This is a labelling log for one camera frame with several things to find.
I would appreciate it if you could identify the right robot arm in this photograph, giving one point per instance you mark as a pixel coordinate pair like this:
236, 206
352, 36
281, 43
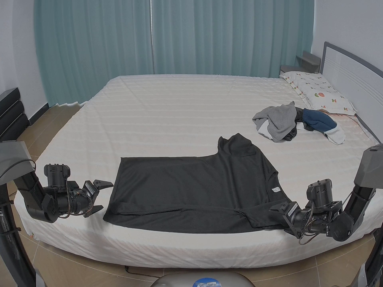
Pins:
359, 199

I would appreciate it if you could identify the black shiny garment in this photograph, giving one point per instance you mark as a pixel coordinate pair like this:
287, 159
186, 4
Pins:
290, 134

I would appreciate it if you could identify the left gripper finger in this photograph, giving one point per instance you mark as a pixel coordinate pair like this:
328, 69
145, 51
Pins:
94, 211
103, 184

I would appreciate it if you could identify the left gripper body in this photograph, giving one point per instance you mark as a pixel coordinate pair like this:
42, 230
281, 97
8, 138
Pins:
82, 200

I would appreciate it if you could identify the bed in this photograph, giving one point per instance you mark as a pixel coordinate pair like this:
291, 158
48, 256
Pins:
179, 109

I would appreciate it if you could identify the blue-green curtain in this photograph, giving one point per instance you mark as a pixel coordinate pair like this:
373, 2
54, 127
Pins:
95, 40
233, 28

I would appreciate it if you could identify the grey bedside table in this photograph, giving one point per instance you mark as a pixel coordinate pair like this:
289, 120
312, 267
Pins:
308, 60

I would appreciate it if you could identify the black T-shirt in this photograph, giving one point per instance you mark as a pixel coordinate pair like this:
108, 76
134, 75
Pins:
194, 190

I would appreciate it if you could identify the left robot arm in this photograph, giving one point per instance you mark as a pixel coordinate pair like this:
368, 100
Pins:
36, 199

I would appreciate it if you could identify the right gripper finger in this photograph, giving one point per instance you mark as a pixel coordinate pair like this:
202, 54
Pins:
293, 231
282, 208

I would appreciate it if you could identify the white printed pillow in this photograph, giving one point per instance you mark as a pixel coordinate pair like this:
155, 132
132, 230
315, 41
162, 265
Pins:
317, 91

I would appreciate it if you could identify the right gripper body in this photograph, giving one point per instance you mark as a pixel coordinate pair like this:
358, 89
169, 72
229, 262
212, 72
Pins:
299, 220

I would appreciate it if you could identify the blue and white garment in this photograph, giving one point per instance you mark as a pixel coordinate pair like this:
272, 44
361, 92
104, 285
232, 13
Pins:
317, 120

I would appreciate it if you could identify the black chest of drawers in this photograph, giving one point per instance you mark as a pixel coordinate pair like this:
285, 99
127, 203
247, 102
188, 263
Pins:
12, 115

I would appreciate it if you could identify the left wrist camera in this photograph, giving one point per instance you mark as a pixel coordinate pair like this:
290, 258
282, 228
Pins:
73, 185

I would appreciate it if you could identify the grey garment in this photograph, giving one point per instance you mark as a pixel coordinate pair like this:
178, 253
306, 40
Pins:
281, 120

